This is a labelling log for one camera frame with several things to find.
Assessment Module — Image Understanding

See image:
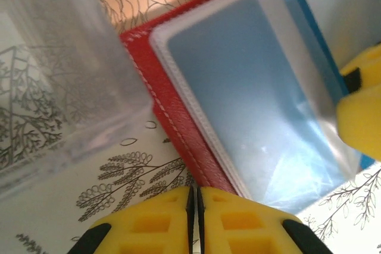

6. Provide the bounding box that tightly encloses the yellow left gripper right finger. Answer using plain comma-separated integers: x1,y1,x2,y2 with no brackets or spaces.
196,187,335,254

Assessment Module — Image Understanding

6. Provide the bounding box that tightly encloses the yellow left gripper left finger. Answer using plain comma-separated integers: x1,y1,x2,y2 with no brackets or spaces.
67,186,195,254

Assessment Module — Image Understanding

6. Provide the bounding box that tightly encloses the blue credit card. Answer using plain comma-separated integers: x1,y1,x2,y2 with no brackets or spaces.
165,0,376,207

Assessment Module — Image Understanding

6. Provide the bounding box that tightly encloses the red card holder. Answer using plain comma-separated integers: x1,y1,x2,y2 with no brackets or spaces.
118,0,363,207

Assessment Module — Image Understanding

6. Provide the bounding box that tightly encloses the clear acrylic card box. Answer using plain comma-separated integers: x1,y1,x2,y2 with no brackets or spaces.
0,0,154,201

